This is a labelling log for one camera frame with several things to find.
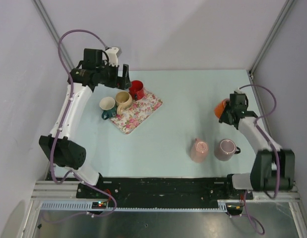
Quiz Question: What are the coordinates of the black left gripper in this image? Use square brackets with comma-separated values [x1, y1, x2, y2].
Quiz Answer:
[96, 60, 131, 90]

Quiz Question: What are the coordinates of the red mug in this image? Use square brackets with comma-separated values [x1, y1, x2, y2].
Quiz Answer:
[129, 80, 144, 101]

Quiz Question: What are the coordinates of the orange mug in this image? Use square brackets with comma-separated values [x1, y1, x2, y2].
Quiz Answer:
[214, 98, 229, 119]

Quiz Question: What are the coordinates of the beige mug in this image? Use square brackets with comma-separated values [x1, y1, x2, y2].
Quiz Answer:
[115, 91, 133, 115]

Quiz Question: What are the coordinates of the dark green mug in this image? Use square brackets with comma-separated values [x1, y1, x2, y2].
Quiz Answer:
[99, 97, 117, 120]

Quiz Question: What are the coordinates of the mauve mug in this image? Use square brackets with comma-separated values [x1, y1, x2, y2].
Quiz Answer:
[214, 139, 241, 161]

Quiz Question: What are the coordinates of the pink mug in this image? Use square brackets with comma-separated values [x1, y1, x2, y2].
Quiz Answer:
[190, 138, 209, 163]

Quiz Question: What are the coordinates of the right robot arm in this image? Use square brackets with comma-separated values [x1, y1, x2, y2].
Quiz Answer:
[214, 90, 295, 199]

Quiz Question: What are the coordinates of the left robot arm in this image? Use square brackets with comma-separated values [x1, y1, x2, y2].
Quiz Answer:
[39, 47, 131, 198]

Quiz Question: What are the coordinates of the floral rectangular tray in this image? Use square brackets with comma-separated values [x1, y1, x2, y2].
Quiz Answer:
[110, 88, 163, 134]

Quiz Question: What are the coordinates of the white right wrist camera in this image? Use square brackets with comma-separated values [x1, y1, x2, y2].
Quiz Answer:
[234, 88, 244, 94]

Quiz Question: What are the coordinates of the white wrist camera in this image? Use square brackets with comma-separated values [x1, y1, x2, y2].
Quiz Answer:
[105, 47, 121, 67]
[234, 88, 244, 94]

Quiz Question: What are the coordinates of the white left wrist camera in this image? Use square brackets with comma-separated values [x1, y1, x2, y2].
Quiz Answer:
[105, 47, 121, 67]

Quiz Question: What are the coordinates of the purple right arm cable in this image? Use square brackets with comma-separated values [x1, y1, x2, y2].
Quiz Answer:
[239, 84, 280, 199]

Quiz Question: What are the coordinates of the grey slotted cable duct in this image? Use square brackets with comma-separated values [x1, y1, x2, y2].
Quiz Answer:
[41, 200, 243, 212]

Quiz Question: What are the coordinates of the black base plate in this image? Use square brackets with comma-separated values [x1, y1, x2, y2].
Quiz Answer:
[45, 176, 254, 209]

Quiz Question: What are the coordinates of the left aluminium corner post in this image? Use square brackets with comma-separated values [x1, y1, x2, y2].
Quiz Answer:
[31, 0, 74, 71]

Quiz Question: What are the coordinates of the aluminium corner post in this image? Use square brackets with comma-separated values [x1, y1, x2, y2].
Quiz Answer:
[31, 0, 74, 71]
[248, 0, 297, 78]

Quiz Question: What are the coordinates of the right aluminium corner post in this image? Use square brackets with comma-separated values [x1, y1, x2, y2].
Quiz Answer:
[248, 0, 297, 78]

